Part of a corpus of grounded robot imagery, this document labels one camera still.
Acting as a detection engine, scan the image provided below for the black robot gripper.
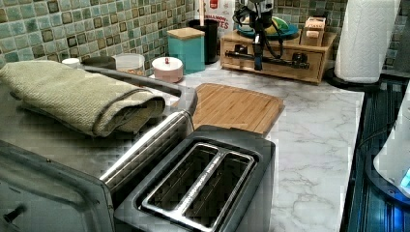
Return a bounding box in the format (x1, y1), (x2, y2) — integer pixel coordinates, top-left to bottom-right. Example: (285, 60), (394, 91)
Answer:
(232, 0), (285, 72)

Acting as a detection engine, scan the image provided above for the wooden drawer box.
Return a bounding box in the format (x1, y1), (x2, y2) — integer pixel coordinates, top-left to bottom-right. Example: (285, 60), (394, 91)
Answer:
(220, 31), (337, 84)

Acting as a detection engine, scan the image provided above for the black drawer handle bar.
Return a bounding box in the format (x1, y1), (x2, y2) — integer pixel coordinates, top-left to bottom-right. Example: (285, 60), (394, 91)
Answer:
(225, 45), (309, 70)

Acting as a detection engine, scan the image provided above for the green bowl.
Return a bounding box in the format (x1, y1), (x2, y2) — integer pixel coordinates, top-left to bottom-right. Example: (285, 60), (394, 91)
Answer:
(240, 15), (291, 36)

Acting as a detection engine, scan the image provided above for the teal plate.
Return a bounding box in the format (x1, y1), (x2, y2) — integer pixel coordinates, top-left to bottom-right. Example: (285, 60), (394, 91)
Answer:
(236, 24), (299, 41)

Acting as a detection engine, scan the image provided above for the small wooden box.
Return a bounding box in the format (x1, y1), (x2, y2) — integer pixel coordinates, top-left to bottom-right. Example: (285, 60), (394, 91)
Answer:
(300, 16), (326, 46)

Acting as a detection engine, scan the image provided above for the white cereal box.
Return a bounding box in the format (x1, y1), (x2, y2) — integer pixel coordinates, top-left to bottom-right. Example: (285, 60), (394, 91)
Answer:
(193, 0), (235, 41)

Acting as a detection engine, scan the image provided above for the black utensil holder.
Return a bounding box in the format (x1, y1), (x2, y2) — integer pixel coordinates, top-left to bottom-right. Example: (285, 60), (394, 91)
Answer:
(189, 19), (219, 65)

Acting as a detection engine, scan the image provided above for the bamboo cutting board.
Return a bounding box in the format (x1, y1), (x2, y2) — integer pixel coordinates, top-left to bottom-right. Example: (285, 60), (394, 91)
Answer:
(192, 83), (284, 135)

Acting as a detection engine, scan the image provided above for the black paper towel base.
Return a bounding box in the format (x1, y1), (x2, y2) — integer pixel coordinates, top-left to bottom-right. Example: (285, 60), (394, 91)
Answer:
(323, 68), (380, 92)

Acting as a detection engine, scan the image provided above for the teal canister with wooden lid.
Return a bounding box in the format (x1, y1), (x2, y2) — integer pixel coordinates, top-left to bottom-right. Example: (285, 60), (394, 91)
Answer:
(167, 27), (205, 74)

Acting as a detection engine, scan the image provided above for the pink round container with lid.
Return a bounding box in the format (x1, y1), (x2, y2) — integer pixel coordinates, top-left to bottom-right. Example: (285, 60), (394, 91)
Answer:
(152, 57), (184, 83)

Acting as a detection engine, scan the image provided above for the white paper towel roll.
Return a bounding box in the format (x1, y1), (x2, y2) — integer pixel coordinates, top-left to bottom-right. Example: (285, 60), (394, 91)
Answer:
(335, 0), (401, 83)

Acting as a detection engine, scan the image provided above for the clear jar with snacks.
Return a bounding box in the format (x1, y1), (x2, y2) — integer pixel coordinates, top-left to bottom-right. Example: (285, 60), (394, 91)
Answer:
(113, 53), (145, 75)

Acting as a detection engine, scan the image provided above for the black two-slot toaster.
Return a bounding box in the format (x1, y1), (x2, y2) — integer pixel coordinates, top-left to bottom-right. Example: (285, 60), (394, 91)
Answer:
(114, 126), (276, 232)

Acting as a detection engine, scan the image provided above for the small white cup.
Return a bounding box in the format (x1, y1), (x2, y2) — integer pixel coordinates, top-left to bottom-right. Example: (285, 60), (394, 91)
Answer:
(62, 58), (80, 69)

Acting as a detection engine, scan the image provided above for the folded olive green towel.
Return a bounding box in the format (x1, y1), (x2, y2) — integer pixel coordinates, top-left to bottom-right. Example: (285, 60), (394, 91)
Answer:
(1, 60), (165, 137)

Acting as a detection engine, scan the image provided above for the stainless toaster oven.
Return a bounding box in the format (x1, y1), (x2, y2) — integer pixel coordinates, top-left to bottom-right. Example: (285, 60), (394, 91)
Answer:
(1, 70), (197, 232)

